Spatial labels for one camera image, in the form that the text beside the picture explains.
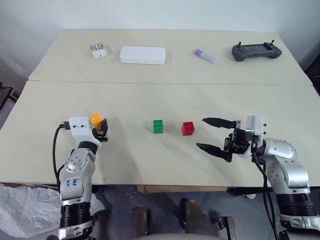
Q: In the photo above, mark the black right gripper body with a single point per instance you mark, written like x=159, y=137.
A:
x=239, y=143

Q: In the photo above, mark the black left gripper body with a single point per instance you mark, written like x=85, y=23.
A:
x=101, y=138

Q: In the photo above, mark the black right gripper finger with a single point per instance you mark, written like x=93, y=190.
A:
x=218, y=122
x=215, y=151

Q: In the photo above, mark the yellow toy brick cube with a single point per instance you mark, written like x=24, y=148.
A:
x=96, y=120

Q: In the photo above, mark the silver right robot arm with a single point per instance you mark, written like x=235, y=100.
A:
x=287, y=172

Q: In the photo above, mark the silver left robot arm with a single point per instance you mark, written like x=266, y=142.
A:
x=76, y=172

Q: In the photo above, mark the red toy brick cube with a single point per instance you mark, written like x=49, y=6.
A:
x=188, y=129

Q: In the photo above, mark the brown cardboard board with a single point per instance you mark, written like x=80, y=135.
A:
x=182, y=188

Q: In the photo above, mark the green toy brick cube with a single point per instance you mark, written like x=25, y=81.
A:
x=158, y=127

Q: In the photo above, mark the dark brown rounded shape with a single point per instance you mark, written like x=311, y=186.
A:
x=138, y=221
x=197, y=216

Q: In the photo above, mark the purple capped clear tube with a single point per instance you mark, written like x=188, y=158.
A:
x=206, y=55

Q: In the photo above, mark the small white dotted box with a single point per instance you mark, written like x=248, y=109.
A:
x=98, y=50

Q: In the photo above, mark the white rectangular flat case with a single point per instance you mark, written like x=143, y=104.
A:
x=142, y=55

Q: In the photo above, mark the grey handheld controller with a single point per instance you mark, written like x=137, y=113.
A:
x=256, y=51

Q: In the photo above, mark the crumpled white plastic sheet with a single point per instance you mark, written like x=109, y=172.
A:
x=30, y=207

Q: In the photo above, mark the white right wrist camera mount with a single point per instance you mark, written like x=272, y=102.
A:
x=257, y=128

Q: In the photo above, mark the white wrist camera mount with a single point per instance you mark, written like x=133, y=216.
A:
x=79, y=127
x=257, y=128

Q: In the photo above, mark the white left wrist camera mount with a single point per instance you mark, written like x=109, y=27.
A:
x=79, y=127

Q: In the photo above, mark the black table frame bar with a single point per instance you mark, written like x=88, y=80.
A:
x=250, y=191

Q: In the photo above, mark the rusty metal bracket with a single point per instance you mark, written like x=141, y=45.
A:
x=226, y=226

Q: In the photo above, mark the dark object at wall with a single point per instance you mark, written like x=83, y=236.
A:
x=314, y=77

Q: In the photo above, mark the black stand with frame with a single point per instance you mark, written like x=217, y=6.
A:
x=5, y=95

